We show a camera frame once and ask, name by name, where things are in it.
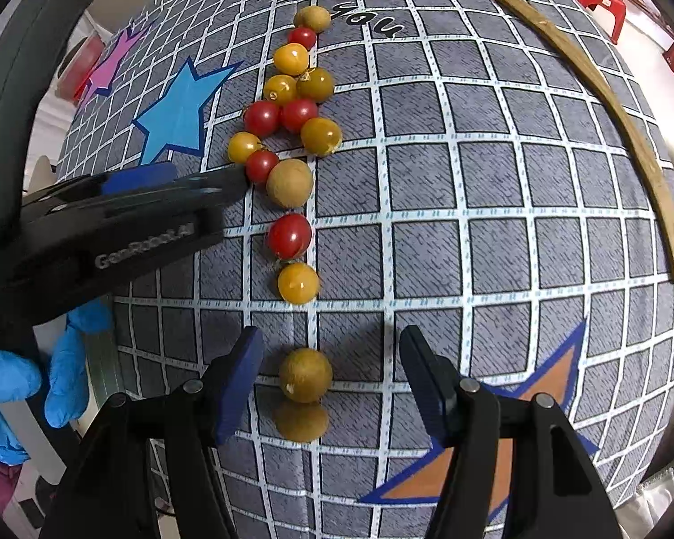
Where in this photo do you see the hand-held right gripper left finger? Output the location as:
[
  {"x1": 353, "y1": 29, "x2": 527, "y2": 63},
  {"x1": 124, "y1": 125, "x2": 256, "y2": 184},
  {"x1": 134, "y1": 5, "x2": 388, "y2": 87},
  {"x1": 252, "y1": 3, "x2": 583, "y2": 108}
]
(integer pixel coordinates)
[{"x1": 39, "y1": 326, "x2": 266, "y2": 539}]

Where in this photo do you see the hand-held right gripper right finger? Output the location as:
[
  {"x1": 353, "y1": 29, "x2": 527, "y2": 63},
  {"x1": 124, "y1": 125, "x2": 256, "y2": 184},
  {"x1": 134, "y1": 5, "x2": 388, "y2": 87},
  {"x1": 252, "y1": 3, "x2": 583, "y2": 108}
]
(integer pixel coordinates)
[{"x1": 399, "y1": 324, "x2": 624, "y2": 539}]

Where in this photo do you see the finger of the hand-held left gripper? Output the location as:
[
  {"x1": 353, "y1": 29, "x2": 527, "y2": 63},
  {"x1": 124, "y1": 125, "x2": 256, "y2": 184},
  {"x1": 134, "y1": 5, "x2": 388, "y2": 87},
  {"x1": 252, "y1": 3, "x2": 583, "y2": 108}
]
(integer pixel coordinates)
[
  {"x1": 25, "y1": 162, "x2": 177, "y2": 211},
  {"x1": 106, "y1": 167, "x2": 253, "y2": 220}
]

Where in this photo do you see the brown longan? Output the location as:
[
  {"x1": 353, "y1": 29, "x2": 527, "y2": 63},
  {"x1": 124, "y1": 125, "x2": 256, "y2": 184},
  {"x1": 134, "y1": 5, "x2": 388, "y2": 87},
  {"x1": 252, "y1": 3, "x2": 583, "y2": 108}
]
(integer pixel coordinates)
[
  {"x1": 274, "y1": 398, "x2": 329, "y2": 442},
  {"x1": 266, "y1": 158, "x2": 314, "y2": 208},
  {"x1": 295, "y1": 5, "x2": 332, "y2": 33},
  {"x1": 279, "y1": 348, "x2": 333, "y2": 403}
]

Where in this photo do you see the person's left hand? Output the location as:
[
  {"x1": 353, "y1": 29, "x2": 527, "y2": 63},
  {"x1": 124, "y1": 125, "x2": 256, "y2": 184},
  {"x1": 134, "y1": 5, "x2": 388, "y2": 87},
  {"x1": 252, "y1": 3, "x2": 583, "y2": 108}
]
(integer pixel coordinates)
[{"x1": 0, "y1": 299, "x2": 113, "y2": 464}]

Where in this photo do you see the olive yellow cherry tomato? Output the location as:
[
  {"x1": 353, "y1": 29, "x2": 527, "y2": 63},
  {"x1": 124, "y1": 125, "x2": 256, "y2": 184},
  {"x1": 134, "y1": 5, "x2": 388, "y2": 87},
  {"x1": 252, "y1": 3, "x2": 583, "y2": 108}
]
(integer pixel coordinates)
[
  {"x1": 296, "y1": 67, "x2": 334, "y2": 103},
  {"x1": 300, "y1": 117, "x2": 343, "y2": 156}
]

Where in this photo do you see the red lidded container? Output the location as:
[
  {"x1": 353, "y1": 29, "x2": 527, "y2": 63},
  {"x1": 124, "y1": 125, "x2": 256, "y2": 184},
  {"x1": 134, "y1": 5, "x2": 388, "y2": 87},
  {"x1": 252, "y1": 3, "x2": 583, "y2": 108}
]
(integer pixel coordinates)
[{"x1": 56, "y1": 31, "x2": 105, "y2": 102}]

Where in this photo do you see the grey checked star printed blanket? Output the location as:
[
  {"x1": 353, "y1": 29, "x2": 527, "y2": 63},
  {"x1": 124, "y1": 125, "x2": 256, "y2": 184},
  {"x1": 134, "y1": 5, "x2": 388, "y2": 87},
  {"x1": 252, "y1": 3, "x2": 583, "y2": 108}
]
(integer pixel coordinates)
[{"x1": 53, "y1": 0, "x2": 674, "y2": 539}]

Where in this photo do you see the dark grey chair back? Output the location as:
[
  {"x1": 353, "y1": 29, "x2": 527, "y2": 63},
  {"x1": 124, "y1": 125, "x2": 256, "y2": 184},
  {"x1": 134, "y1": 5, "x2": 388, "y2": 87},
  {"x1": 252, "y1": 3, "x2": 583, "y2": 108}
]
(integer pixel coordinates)
[{"x1": 0, "y1": 0, "x2": 96, "y2": 192}]

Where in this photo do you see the purple clothing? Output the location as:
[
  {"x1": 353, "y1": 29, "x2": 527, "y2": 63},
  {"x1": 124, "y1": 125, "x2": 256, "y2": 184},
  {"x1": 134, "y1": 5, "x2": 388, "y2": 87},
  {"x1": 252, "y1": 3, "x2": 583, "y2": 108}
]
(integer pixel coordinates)
[{"x1": 0, "y1": 443, "x2": 31, "y2": 517}]

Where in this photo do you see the white plastic bag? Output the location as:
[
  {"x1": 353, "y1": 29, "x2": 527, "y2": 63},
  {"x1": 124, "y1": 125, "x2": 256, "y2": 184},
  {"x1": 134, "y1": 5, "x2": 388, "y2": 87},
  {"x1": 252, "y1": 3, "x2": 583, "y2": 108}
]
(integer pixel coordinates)
[{"x1": 634, "y1": 449, "x2": 674, "y2": 539}]

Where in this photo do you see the long wooden back scratcher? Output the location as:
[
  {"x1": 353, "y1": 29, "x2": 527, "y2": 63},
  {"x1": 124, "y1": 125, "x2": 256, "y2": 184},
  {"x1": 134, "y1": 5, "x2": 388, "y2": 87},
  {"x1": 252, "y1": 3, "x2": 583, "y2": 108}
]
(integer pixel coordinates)
[{"x1": 441, "y1": 0, "x2": 674, "y2": 284}]

